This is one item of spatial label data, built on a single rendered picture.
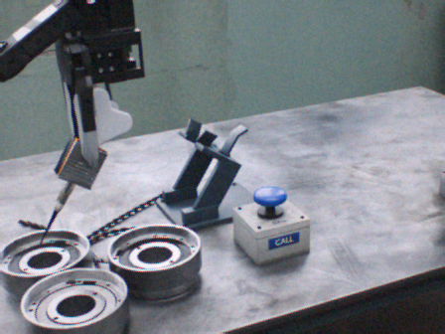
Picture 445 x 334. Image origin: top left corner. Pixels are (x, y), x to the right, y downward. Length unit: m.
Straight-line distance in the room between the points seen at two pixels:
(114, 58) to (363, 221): 0.38
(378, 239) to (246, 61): 1.76
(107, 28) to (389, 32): 2.19
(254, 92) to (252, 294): 1.89
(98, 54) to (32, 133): 1.66
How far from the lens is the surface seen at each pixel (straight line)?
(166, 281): 0.70
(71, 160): 0.75
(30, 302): 0.69
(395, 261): 0.78
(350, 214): 0.88
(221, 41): 2.46
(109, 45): 0.70
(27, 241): 0.81
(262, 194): 0.76
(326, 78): 2.70
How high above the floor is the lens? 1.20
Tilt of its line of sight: 23 degrees down
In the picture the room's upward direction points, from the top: 3 degrees counter-clockwise
